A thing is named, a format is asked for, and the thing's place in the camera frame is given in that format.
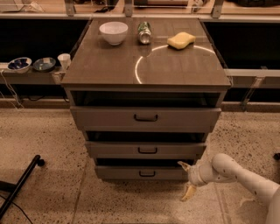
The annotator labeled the black chair leg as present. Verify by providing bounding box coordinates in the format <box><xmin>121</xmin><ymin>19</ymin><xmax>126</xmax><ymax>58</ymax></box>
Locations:
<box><xmin>0</xmin><ymin>155</ymin><xmax>45</xmax><ymax>220</ymax></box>

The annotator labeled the white bowl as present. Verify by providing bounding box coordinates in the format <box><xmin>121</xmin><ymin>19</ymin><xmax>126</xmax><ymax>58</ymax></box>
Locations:
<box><xmin>99</xmin><ymin>21</ymin><xmax>129</xmax><ymax>46</ymax></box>

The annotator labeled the grey drawer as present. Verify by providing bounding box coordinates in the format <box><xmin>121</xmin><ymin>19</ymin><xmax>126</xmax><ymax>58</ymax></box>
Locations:
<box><xmin>85</xmin><ymin>141</ymin><xmax>206</xmax><ymax>159</ymax></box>
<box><xmin>94</xmin><ymin>165</ymin><xmax>188</xmax><ymax>180</ymax></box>
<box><xmin>70</xmin><ymin>106</ymin><xmax>221</xmax><ymax>133</ymax></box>

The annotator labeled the grey drawer cabinet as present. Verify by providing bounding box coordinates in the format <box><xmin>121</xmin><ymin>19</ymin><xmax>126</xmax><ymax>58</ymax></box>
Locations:
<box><xmin>62</xmin><ymin>17</ymin><xmax>230</xmax><ymax>168</ymax></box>

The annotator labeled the grey bottom drawer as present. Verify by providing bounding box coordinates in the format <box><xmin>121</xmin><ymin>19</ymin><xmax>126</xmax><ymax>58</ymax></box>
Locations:
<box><xmin>94</xmin><ymin>165</ymin><xmax>188</xmax><ymax>180</ymax></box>

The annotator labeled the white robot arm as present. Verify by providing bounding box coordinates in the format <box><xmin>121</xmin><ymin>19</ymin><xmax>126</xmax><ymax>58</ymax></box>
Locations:
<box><xmin>178</xmin><ymin>153</ymin><xmax>280</xmax><ymax>224</ymax></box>

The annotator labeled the blue patterned bowl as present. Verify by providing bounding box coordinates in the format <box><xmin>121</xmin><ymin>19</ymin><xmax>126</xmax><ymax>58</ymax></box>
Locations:
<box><xmin>8</xmin><ymin>57</ymin><xmax>32</xmax><ymax>74</ymax></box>

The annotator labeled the white paper cup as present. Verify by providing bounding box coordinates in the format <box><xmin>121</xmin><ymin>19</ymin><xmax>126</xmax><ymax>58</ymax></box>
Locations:
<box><xmin>58</xmin><ymin>53</ymin><xmax>71</xmax><ymax>71</ymax></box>

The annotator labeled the green soda can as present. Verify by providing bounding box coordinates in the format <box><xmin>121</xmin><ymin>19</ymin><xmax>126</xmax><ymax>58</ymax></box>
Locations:
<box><xmin>137</xmin><ymin>21</ymin><xmax>151</xmax><ymax>45</ymax></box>

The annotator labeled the grey side shelf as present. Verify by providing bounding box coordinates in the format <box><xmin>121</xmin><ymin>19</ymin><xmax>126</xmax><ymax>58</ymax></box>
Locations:
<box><xmin>0</xmin><ymin>63</ymin><xmax>65</xmax><ymax>85</ymax></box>

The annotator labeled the grey top drawer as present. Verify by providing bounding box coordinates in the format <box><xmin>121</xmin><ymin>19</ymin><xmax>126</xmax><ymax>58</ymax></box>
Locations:
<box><xmin>70</xmin><ymin>106</ymin><xmax>221</xmax><ymax>133</ymax></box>

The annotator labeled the grey blue bowl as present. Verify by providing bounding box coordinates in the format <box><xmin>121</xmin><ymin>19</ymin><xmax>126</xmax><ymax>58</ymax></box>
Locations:
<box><xmin>33</xmin><ymin>57</ymin><xmax>56</xmax><ymax>73</ymax></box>

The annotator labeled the grey middle drawer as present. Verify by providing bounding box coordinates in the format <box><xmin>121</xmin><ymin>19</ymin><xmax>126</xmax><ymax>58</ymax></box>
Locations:
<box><xmin>85</xmin><ymin>141</ymin><xmax>206</xmax><ymax>159</ymax></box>

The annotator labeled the black caster wheel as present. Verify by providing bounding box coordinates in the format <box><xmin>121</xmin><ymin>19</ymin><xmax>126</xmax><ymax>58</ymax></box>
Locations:
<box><xmin>273</xmin><ymin>153</ymin><xmax>280</xmax><ymax>160</ymax></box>

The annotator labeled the yellow sponge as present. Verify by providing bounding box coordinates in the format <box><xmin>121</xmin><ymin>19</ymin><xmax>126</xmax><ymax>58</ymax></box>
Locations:
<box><xmin>167</xmin><ymin>32</ymin><xmax>196</xmax><ymax>50</ymax></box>

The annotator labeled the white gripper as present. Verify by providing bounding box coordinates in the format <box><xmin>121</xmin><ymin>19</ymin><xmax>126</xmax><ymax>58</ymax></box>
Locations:
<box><xmin>178</xmin><ymin>161</ymin><xmax>216</xmax><ymax>201</ymax></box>

